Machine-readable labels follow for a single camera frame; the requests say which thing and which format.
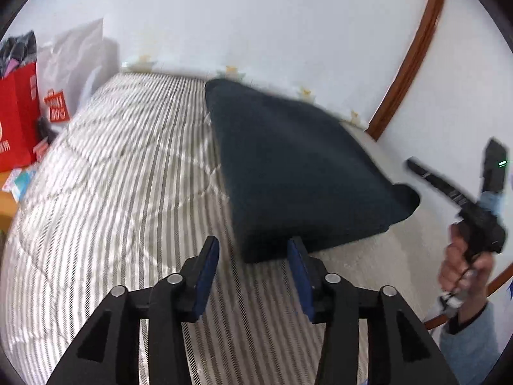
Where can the person's right forearm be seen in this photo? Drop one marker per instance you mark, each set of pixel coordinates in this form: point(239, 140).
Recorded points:
point(469, 345)

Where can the black garment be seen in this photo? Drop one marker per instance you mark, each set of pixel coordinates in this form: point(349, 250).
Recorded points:
point(296, 168)

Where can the brown wooden door frame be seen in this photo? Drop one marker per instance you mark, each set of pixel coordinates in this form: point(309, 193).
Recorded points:
point(417, 48)

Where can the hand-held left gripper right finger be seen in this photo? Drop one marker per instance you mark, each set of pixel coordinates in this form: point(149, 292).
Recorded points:
point(300, 276)

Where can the light blue packet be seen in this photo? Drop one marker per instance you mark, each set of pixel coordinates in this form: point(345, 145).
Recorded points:
point(20, 182)

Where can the person's right hand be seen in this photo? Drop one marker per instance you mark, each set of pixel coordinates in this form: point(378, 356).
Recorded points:
point(451, 268)

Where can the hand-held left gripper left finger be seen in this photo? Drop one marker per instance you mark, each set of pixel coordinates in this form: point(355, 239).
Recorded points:
point(206, 276)

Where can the white plastic bag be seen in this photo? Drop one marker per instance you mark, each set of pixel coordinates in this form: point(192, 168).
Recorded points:
point(72, 60)

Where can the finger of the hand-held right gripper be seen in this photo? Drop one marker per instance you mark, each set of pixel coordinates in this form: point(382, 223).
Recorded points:
point(435, 180)

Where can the dark patterned cloth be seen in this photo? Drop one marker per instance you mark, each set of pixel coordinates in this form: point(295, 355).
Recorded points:
point(18, 52)

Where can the red paper bag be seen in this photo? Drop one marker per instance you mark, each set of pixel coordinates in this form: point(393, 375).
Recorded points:
point(16, 120)

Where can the grey striped white bedspread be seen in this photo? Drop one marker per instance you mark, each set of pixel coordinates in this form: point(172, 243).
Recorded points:
point(120, 192)

